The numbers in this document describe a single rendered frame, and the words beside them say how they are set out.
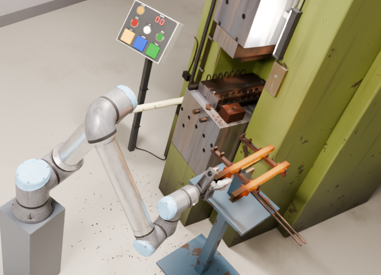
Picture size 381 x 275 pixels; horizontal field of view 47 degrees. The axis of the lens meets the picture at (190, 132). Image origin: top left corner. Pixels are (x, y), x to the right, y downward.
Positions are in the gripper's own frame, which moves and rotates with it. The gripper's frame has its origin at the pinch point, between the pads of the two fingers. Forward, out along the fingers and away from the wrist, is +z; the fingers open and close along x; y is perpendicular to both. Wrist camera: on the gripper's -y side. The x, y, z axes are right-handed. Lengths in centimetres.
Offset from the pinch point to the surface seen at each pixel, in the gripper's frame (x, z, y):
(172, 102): -86, 52, 39
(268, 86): -22, 50, -19
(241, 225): 16.3, 6.9, 26.4
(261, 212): 16.6, 22.4, 26.4
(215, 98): -47, 42, 4
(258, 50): -41, 58, -28
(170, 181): -57, 38, 83
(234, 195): 12.5, -7.2, -1.9
